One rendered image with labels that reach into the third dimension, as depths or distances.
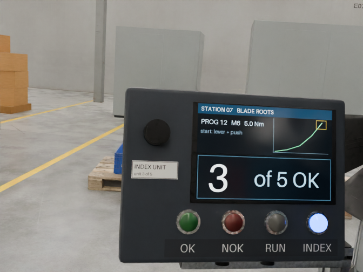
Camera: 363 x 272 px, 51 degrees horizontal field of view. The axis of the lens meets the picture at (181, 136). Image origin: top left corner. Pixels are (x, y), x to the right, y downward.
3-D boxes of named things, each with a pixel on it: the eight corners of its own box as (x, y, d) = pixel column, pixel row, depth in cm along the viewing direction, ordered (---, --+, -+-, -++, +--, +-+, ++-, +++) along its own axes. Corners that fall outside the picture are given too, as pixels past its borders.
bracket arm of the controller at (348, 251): (338, 257, 55) (342, 237, 54) (351, 267, 52) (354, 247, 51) (177, 258, 51) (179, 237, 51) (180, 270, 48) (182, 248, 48)
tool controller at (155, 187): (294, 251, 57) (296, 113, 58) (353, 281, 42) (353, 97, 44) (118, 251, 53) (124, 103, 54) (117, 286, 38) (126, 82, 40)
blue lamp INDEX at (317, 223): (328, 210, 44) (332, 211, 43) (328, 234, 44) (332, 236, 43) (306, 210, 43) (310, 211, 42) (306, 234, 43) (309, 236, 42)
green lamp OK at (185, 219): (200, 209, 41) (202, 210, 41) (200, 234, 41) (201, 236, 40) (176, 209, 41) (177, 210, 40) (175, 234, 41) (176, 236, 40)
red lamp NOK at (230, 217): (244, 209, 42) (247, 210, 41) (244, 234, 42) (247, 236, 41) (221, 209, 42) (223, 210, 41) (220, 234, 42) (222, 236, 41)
